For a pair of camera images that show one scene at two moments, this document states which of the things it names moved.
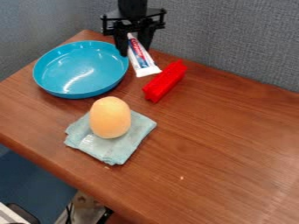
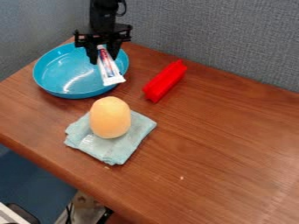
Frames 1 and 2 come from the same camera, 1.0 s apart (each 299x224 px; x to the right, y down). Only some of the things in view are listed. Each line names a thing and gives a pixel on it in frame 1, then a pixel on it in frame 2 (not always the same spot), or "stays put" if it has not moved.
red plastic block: (164, 80) stays put
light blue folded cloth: (111, 150) stays put
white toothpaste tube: (140, 58) to (112, 75)
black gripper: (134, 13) to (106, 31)
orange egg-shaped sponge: (110, 117) stays put
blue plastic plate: (79, 69) stays put
